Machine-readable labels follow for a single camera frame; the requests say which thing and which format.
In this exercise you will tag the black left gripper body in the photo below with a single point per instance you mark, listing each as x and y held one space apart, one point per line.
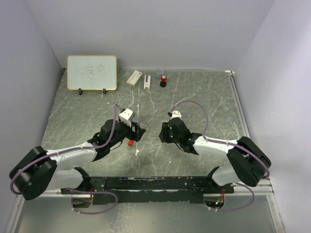
125 131

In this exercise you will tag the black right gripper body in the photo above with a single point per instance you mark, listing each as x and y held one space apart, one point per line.
173 139

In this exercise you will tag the red tagged key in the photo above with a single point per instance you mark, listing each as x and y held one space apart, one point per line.
130 143

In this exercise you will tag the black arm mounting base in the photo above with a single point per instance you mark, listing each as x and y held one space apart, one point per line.
157 189

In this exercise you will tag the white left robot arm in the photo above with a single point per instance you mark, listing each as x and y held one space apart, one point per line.
41 170

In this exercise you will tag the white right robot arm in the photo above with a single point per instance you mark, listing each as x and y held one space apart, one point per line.
247 162

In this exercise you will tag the white stapler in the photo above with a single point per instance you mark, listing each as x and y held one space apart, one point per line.
147 82

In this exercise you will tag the white and green carton box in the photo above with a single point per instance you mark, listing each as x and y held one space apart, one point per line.
134 78

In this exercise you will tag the red and black stamp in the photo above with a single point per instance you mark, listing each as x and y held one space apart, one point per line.
163 80

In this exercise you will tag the clear plastic cup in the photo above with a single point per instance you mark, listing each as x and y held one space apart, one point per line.
159 72

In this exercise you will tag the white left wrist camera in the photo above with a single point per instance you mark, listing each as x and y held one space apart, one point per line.
126 117

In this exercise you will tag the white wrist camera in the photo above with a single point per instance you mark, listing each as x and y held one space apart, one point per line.
175 114
126 117

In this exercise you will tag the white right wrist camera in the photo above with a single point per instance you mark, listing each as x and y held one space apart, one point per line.
175 114

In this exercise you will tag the small whiteboard with yellow frame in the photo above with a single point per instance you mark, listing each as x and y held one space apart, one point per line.
91 72

